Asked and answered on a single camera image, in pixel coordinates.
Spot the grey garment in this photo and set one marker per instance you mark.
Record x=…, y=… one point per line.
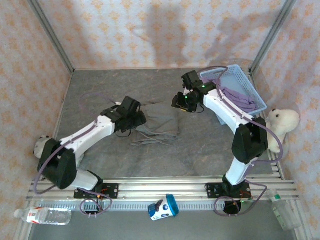
x=160, y=120

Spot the purple printed t-shirt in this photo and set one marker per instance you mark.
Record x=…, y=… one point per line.
x=237, y=100

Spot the light blue plastic basket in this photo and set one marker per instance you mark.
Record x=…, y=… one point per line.
x=240, y=80

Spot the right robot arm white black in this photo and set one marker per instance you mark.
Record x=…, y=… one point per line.
x=225, y=107

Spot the grey plush toy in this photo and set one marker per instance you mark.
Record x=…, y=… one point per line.
x=40, y=147

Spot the white cup with blue lid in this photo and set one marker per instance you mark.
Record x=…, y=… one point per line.
x=163, y=207

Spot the white plush bear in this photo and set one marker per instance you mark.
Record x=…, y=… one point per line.
x=282, y=120

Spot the clear water bottle red label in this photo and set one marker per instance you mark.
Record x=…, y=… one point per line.
x=47, y=216

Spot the clear pump bottle green label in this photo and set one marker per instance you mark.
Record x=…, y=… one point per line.
x=285, y=215

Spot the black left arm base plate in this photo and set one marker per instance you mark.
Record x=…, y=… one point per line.
x=112, y=190

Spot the aluminium mounting rail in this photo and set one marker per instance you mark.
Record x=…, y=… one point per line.
x=162, y=187

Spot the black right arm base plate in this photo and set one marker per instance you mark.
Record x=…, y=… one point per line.
x=211, y=190

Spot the aluminium frame post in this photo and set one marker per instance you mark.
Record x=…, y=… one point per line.
x=52, y=37
x=272, y=35

